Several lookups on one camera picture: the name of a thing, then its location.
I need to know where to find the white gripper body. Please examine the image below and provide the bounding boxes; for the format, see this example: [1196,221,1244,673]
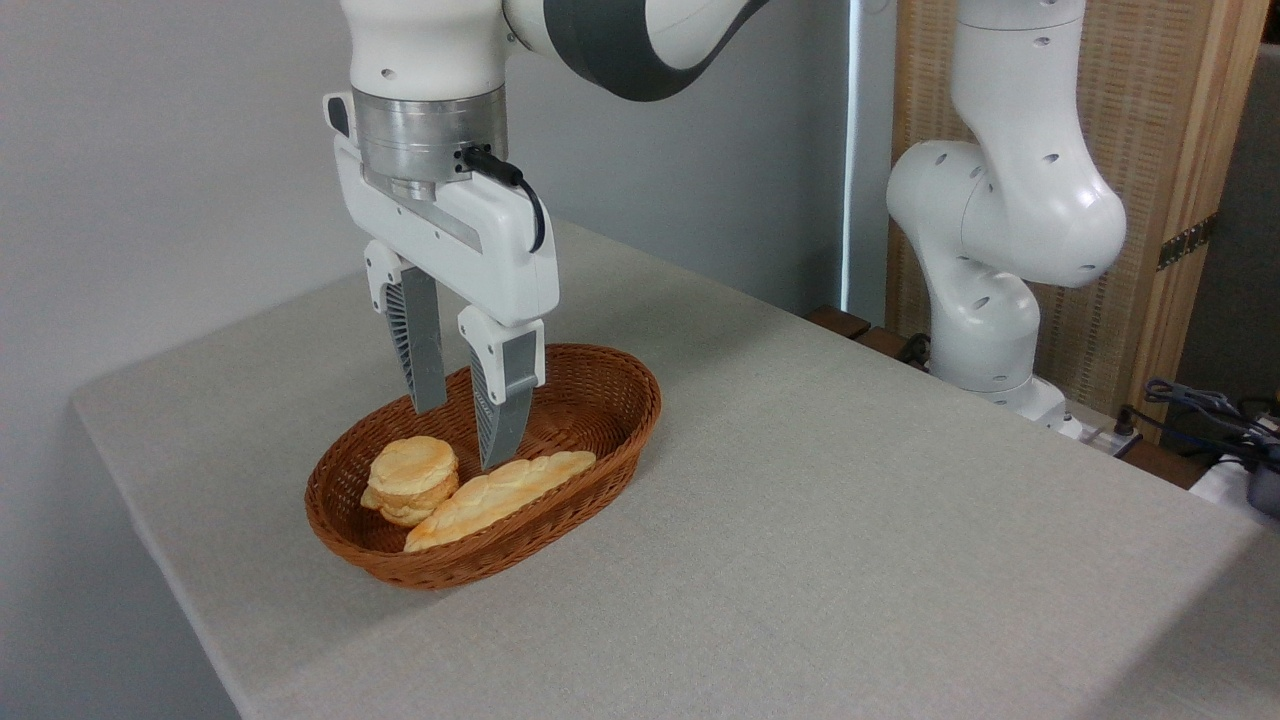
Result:
[323,92,561,328]

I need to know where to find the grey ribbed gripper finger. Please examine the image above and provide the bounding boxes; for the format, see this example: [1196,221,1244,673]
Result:
[364,240,448,415]
[458,306,547,471]

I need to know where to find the round bread roll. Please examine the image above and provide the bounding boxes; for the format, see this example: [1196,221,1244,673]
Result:
[360,436,460,528]

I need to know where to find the long braided bread loaf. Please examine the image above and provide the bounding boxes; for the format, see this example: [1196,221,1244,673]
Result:
[403,450,598,554]

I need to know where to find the brown wicker oval basket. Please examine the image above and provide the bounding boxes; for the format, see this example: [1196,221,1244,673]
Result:
[305,344,663,591]

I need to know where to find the brown wooden base board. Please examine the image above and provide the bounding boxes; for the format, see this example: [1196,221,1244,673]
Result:
[805,305,933,373]

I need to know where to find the grey tablecloth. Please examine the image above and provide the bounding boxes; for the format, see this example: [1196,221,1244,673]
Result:
[72,210,1280,720]

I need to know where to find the white vertical edge strip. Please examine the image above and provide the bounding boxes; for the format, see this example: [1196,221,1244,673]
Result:
[842,0,862,313]

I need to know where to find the wooden woven folding screen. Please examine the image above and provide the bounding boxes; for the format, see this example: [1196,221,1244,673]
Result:
[886,0,1271,441]

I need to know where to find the black metal screen hinge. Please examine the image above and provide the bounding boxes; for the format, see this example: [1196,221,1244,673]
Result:
[1157,212,1219,272]

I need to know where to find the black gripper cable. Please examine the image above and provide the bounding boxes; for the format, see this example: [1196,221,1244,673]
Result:
[460,146,547,254]

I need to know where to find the dark blue cable bundle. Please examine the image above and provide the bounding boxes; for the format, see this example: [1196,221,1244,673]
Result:
[1145,378,1280,461]

